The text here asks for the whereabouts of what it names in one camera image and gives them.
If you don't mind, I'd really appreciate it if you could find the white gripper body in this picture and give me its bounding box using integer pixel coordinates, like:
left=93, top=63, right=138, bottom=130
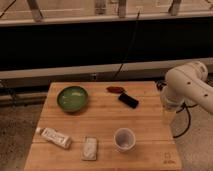
left=160, top=87, right=184, bottom=126

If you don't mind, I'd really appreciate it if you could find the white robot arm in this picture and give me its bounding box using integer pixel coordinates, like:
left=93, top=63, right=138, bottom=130
left=160, top=61, right=213, bottom=125

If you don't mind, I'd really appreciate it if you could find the green ceramic bowl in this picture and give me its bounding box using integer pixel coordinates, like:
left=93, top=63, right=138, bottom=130
left=57, top=86, right=89, bottom=112

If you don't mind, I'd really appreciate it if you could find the dark red object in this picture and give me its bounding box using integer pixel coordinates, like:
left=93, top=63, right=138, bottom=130
left=107, top=86, right=125, bottom=94

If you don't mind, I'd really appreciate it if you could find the wooden cutting board table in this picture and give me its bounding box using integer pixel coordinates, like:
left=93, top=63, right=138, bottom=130
left=24, top=82, right=182, bottom=171

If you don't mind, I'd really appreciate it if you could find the white toothpaste tube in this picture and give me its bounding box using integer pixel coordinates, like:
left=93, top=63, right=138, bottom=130
left=36, top=127, right=72, bottom=149

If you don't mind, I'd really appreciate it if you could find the black floor cable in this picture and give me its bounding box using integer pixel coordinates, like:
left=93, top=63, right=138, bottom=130
left=155, top=80, right=198, bottom=139

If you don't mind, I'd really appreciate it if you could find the black hanging cable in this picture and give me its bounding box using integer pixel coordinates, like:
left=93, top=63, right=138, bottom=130
left=111, top=9, right=142, bottom=82

